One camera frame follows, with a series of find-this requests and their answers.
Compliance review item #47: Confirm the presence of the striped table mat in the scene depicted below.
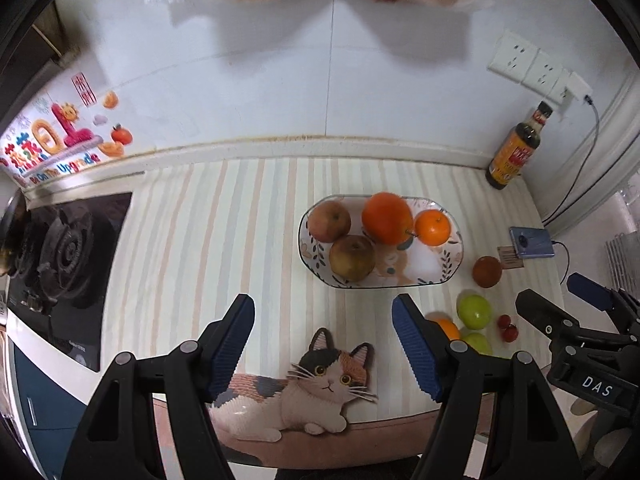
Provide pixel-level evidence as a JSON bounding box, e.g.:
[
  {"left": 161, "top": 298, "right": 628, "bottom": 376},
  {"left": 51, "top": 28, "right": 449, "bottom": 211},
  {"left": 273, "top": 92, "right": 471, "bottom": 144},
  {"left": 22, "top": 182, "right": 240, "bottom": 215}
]
[{"left": 100, "top": 157, "right": 566, "bottom": 421}]

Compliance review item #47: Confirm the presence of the large orange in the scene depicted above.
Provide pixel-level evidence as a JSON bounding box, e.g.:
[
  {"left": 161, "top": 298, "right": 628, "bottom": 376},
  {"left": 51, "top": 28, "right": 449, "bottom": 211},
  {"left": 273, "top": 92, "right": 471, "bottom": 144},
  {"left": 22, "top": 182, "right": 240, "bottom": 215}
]
[{"left": 361, "top": 191, "right": 415, "bottom": 245}]

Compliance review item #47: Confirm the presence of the blue cabinet door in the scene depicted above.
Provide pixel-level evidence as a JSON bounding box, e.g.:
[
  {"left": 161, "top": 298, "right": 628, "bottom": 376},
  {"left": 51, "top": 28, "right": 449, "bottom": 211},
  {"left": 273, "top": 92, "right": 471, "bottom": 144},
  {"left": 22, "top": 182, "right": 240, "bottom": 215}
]
[{"left": 12, "top": 342, "right": 96, "bottom": 441}]

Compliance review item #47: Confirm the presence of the dark frying pan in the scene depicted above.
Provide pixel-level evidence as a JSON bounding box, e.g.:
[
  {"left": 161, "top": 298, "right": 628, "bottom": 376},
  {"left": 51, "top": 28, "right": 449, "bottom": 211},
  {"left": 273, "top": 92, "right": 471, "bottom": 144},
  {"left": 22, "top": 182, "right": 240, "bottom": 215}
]
[{"left": 0, "top": 190, "right": 32, "bottom": 277}]

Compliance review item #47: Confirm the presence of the oval patterned plate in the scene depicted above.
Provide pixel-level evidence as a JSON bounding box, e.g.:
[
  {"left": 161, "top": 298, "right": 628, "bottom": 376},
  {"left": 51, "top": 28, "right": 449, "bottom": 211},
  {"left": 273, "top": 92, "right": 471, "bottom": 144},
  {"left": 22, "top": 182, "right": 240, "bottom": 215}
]
[{"left": 298, "top": 195, "right": 465, "bottom": 289}]

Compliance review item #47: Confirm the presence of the blue smartphone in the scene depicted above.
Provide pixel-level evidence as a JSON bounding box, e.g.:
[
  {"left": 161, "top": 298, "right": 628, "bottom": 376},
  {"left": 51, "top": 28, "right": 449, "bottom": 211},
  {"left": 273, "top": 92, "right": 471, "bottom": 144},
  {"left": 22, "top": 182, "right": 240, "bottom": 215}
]
[{"left": 509, "top": 226, "right": 556, "bottom": 260}]

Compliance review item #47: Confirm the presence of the black charging cable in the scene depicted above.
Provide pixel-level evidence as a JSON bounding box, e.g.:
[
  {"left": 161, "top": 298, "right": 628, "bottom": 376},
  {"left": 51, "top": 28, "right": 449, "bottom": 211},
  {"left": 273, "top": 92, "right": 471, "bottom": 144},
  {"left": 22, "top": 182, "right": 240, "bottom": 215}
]
[{"left": 541, "top": 95, "right": 601, "bottom": 281}]

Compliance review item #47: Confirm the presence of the dark sauce bottle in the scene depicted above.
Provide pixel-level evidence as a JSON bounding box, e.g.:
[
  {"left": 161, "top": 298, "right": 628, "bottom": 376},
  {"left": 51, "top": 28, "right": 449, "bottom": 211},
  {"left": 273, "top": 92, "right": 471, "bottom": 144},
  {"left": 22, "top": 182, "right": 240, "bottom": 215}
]
[{"left": 485, "top": 101, "right": 553, "bottom": 191}]

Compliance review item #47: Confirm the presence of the colourful wall sticker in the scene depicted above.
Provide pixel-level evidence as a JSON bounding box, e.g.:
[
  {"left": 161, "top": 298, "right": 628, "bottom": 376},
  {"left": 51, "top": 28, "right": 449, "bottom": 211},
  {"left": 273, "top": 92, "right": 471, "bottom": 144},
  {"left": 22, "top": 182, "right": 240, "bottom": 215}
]
[{"left": 0, "top": 72, "right": 133, "bottom": 186}]

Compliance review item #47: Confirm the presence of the white charger plug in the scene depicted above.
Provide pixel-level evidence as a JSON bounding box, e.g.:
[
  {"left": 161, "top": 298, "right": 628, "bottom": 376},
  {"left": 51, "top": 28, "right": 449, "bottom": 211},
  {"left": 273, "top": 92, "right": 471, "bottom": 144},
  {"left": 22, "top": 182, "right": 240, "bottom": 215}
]
[{"left": 560, "top": 71, "right": 594, "bottom": 108}]

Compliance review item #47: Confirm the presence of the green apple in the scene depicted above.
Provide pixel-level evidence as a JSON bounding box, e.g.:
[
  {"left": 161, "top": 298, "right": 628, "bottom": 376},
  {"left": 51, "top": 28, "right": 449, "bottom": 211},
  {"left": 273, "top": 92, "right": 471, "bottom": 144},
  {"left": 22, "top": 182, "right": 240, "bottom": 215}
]
[
  {"left": 460, "top": 331, "right": 493, "bottom": 357},
  {"left": 456, "top": 294, "right": 492, "bottom": 330}
]

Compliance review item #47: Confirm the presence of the brown apple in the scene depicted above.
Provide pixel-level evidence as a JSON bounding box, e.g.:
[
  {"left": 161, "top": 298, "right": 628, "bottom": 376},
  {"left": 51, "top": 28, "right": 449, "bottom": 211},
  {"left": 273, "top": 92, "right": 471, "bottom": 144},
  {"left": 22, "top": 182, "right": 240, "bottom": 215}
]
[
  {"left": 307, "top": 200, "right": 352, "bottom": 243},
  {"left": 328, "top": 234, "right": 376, "bottom": 282}
]

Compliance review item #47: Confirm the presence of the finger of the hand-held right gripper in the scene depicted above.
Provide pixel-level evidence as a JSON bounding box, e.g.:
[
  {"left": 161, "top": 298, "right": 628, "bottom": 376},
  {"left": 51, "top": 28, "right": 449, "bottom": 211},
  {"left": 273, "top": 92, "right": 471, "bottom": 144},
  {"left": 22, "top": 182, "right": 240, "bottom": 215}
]
[
  {"left": 515, "top": 288, "right": 626, "bottom": 356},
  {"left": 566, "top": 272, "right": 640, "bottom": 336}
]

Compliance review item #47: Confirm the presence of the range hood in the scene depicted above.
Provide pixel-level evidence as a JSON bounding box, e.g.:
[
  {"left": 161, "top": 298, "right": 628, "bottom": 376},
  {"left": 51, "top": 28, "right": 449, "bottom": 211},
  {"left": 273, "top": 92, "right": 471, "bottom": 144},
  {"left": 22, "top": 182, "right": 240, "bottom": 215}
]
[{"left": 27, "top": 2, "right": 83, "bottom": 68}]

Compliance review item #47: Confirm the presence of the cat shaped mat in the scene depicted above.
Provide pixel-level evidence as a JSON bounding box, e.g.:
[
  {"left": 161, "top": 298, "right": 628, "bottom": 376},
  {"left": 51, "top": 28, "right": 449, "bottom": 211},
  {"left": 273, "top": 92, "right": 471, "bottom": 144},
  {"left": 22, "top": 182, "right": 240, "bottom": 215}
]
[{"left": 207, "top": 327, "right": 379, "bottom": 443}]

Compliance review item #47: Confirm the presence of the white wire rack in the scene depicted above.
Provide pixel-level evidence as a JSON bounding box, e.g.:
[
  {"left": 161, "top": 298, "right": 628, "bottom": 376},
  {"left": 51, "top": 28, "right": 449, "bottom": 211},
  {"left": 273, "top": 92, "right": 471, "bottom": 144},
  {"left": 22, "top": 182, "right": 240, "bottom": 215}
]
[{"left": 605, "top": 232, "right": 640, "bottom": 288}]

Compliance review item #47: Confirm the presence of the person's right hand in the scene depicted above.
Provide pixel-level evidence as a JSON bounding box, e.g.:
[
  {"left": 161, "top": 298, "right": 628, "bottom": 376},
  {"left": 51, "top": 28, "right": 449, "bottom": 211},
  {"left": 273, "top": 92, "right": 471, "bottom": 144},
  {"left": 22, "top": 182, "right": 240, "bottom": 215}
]
[{"left": 570, "top": 394, "right": 633, "bottom": 461}]

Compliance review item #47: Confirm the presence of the white wall socket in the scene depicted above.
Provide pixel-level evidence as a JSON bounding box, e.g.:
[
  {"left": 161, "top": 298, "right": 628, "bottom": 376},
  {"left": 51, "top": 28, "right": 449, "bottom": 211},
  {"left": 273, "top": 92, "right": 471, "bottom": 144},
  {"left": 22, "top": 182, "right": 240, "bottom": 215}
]
[
  {"left": 487, "top": 30, "right": 541, "bottom": 81},
  {"left": 522, "top": 49, "right": 571, "bottom": 95},
  {"left": 549, "top": 72, "right": 571, "bottom": 105}
]

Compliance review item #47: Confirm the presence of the small orange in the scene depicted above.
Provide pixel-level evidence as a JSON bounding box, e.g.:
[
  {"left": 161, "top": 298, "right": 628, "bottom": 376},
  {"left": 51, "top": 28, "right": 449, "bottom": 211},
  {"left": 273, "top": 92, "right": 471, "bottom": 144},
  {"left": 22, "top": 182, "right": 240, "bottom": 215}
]
[
  {"left": 413, "top": 209, "right": 453, "bottom": 246},
  {"left": 425, "top": 317, "right": 461, "bottom": 342}
]

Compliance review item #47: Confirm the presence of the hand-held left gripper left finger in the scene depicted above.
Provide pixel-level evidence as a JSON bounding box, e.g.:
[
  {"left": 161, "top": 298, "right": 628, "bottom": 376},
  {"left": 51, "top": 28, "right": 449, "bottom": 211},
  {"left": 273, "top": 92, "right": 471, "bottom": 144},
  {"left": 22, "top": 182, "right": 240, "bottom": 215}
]
[{"left": 60, "top": 294, "right": 256, "bottom": 480}]

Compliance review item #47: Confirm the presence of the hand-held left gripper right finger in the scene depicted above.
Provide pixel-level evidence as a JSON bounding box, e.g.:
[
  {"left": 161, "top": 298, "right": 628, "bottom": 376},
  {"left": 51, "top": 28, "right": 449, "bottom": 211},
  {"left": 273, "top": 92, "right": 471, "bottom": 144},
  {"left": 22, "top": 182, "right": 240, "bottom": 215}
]
[{"left": 391, "top": 293, "right": 583, "bottom": 480}]

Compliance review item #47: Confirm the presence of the black gas stove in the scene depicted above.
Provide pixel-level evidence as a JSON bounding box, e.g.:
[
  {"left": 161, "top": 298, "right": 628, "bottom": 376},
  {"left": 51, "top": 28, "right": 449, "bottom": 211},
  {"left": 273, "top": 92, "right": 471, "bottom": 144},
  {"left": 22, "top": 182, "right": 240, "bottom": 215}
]
[{"left": 7, "top": 191, "right": 133, "bottom": 373}]

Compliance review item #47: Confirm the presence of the dark red round fruit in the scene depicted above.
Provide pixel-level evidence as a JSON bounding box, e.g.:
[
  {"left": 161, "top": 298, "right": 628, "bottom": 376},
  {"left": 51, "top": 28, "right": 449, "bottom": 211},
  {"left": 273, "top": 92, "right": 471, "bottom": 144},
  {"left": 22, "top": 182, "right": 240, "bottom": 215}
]
[{"left": 472, "top": 255, "right": 503, "bottom": 289}]

